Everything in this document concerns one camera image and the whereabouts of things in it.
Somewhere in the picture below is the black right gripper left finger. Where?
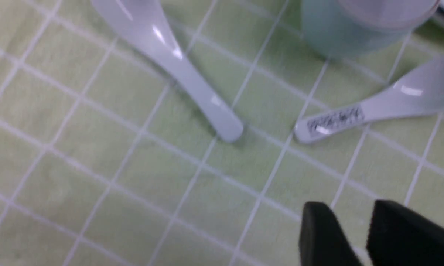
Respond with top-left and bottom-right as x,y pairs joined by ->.
298,202 -> 362,266

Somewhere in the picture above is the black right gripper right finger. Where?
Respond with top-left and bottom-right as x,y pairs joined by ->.
366,200 -> 444,266

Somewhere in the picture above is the light blue cup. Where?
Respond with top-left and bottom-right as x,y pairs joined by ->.
300,0 -> 440,59

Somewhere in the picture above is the light blue spoon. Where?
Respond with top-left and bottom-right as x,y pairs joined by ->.
92,0 -> 244,143

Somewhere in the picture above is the white spoon with print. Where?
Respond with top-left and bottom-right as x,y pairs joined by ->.
293,55 -> 444,144

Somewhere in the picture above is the green checkered tablecloth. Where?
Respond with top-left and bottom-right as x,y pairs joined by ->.
0,0 -> 444,266

